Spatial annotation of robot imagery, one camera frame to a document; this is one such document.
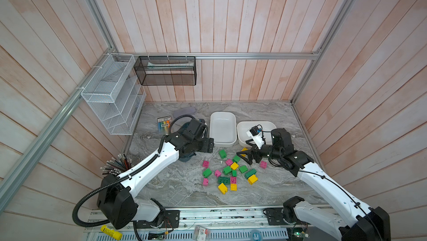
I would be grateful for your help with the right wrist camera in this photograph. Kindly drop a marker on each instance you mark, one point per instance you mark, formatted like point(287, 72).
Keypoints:
point(256, 136)

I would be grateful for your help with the green lego brick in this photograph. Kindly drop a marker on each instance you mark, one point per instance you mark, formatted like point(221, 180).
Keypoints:
point(207, 173)

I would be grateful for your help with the teal plastic bin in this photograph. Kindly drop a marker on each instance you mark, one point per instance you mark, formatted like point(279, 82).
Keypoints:
point(194, 129)

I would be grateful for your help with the pink lego brick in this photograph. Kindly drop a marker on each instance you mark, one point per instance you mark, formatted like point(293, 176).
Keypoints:
point(205, 164)

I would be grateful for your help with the white bin right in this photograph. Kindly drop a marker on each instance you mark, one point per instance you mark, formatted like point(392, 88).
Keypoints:
point(244, 127)

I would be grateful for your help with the grey fabric pouch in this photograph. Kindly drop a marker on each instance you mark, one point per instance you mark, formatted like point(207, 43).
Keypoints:
point(189, 110)

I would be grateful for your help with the white bin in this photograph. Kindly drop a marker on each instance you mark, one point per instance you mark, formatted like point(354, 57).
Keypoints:
point(223, 129)
point(244, 127)

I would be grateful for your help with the green lego centre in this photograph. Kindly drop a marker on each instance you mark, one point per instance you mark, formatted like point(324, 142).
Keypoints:
point(243, 169)

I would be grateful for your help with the yellow lego front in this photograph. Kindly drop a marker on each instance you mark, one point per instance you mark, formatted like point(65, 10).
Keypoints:
point(223, 188)

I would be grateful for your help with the green long lego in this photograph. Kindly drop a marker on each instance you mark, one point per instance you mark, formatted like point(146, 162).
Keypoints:
point(250, 173)

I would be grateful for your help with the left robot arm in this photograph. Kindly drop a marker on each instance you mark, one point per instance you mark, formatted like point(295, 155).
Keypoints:
point(117, 196)

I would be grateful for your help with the yellow lego right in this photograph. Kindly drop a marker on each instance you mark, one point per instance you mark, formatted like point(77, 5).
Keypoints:
point(252, 179)

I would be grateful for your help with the pink lego far right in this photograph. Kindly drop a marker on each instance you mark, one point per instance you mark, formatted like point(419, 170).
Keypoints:
point(263, 164)

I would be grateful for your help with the white wire mesh shelf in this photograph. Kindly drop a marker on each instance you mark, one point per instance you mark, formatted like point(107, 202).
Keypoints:
point(113, 95)

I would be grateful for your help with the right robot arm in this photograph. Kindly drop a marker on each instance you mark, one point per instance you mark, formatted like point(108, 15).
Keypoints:
point(355, 220)

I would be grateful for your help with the black mesh basket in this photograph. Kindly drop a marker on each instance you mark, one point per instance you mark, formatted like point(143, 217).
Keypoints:
point(166, 70)

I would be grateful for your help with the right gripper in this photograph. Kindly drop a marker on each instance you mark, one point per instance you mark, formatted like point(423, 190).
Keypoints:
point(256, 152)

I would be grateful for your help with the red pencil cup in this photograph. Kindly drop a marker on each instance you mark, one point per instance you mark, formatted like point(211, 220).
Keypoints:
point(117, 165)

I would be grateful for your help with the green lego top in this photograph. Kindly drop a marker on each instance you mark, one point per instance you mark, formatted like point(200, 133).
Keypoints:
point(222, 154)

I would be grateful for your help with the dark green flat lego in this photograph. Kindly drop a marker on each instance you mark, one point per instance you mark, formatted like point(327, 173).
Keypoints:
point(224, 180)

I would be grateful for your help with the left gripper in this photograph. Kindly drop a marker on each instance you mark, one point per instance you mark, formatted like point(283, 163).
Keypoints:
point(207, 147)

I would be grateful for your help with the yellow lego centre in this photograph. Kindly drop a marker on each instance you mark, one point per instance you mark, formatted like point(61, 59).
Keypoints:
point(234, 166)

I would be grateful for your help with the white bin middle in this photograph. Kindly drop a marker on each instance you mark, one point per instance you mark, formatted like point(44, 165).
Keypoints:
point(223, 129)

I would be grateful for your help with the rainbow colour card pack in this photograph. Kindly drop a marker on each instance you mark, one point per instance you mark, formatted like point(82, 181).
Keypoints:
point(163, 124)

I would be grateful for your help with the yellow lego near bins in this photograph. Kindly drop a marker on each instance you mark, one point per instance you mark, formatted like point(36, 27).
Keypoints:
point(244, 149)

